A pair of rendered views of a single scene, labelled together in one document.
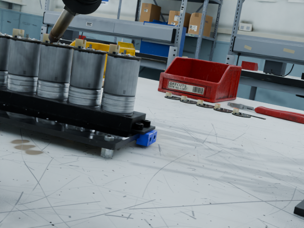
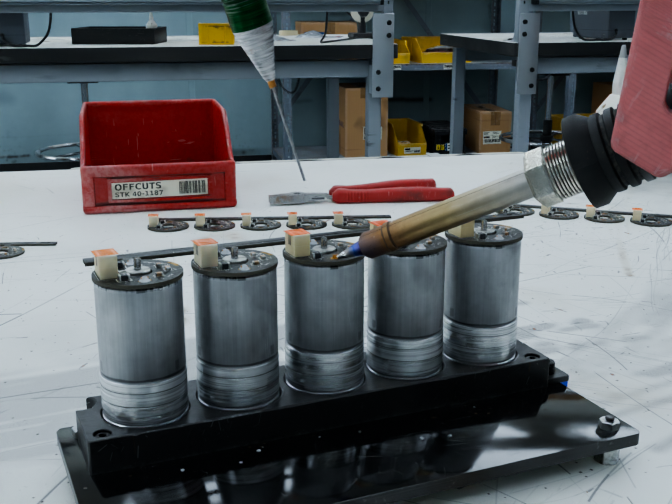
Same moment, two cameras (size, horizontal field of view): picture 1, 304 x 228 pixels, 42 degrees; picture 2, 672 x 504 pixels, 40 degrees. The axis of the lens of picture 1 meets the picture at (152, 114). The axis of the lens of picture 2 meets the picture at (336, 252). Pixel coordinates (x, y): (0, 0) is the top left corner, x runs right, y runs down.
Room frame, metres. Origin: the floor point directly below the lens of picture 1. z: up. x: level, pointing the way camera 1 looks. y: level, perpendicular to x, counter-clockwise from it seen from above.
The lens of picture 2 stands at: (0.10, 0.25, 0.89)
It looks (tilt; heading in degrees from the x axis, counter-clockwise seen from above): 16 degrees down; 319
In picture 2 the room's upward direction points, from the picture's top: straight up
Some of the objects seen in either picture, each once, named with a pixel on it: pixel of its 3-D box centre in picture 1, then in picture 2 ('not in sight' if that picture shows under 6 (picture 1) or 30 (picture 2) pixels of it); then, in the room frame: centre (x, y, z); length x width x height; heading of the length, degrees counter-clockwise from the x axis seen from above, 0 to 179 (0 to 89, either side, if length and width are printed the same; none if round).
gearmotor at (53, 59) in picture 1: (54, 76); (324, 327); (0.30, 0.08, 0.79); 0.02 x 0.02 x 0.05
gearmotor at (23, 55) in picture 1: (24, 69); (237, 340); (0.31, 0.11, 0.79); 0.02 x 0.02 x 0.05
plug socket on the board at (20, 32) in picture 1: (19, 33); (208, 252); (0.32, 0.11, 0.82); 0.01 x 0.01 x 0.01; 73
